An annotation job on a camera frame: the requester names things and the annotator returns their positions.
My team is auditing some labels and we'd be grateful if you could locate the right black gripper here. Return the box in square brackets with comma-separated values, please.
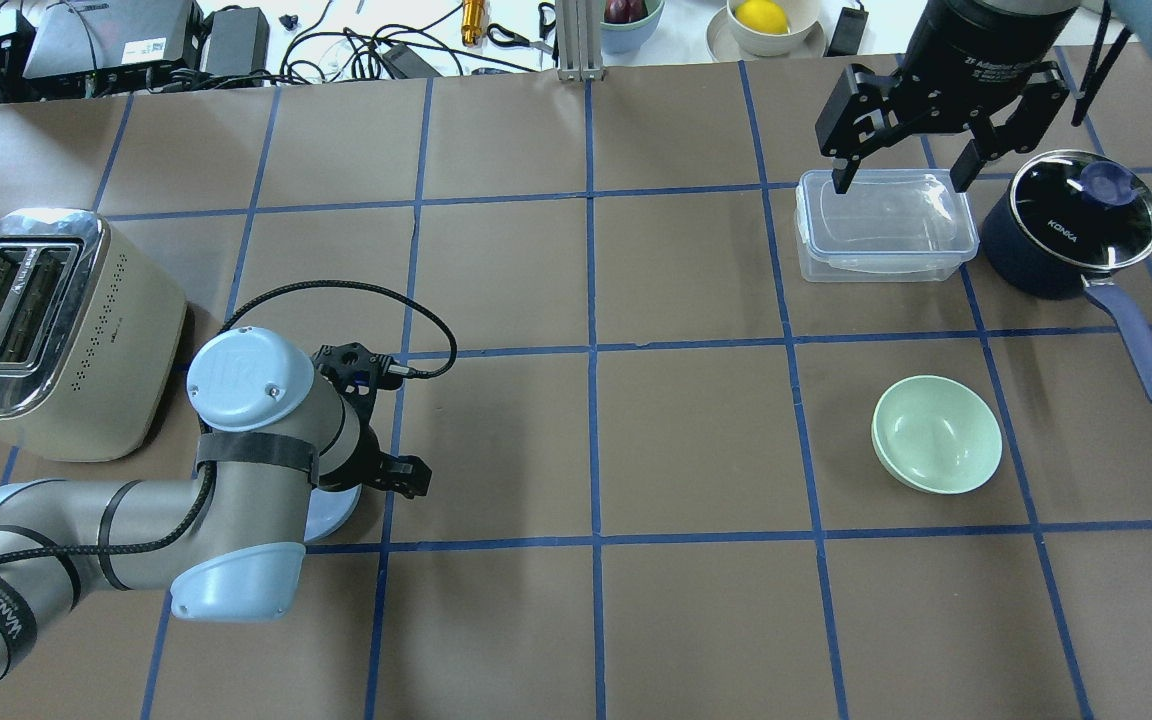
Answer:
[814, 1, 1073, 195]

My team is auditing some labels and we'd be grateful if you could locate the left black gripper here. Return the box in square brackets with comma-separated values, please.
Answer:
[312, 343, 433, 498]

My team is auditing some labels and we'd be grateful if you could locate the green bowl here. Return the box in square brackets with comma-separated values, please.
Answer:
[870, 376, 1005, 495]

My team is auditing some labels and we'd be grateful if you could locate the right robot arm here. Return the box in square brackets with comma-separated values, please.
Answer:
[814, 1, 1152, 194]

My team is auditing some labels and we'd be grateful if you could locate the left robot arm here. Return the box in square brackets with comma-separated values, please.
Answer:
[0, 327, 431, 680]

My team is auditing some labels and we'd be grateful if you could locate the beige bowl with lemon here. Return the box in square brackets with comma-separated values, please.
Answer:
[707, 1, 826, 61]

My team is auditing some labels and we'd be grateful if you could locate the blue bowl with fruit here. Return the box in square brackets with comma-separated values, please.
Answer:
[600, 0, 664, 54]

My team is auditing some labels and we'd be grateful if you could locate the clear plastic food container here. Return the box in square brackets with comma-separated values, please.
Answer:
[795, 168, 980, 283]

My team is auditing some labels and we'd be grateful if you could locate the dark blue saucepan with lid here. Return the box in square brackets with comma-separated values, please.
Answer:
[979, 150, 1152, 404]

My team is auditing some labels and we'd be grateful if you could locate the cream toaster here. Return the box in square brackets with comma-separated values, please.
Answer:
[0, 209, 188, 462]

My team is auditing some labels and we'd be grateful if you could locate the black power adapter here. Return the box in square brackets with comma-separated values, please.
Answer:
[198, 6, 270, 77]

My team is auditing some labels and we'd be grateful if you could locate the black computer box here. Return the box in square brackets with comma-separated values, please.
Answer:
[22, 1, 204, 99]

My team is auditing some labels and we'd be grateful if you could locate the braided black gripper cable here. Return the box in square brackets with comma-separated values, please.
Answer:
[0, 279, 458, 571]

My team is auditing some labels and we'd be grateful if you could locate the aluminium frame post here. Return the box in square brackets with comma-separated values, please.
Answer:
[554, 0, 605, 82]

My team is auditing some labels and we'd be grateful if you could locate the orange handled tool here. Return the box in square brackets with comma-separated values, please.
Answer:
[460, 0, 486, 47]

